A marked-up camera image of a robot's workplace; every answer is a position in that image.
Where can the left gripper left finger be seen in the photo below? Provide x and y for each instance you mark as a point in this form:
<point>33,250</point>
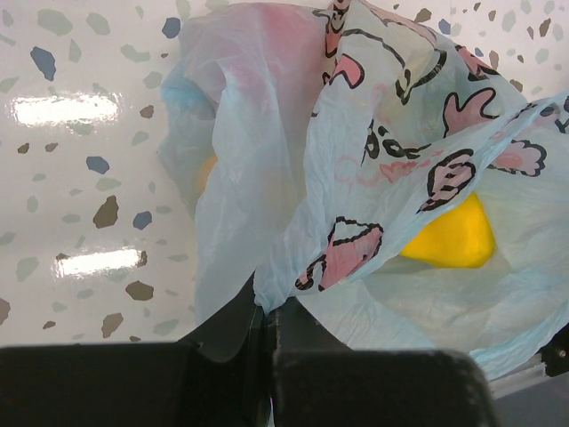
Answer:
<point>210,377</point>

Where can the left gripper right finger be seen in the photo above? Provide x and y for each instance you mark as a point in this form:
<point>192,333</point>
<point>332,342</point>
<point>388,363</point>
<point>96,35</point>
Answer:
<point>318,381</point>

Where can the blue printed plastic bag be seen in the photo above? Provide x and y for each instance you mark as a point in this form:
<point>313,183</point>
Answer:
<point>312,145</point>

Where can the yellow fruit in bag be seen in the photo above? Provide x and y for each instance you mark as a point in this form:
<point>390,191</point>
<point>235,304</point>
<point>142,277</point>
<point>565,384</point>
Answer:
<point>460,239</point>

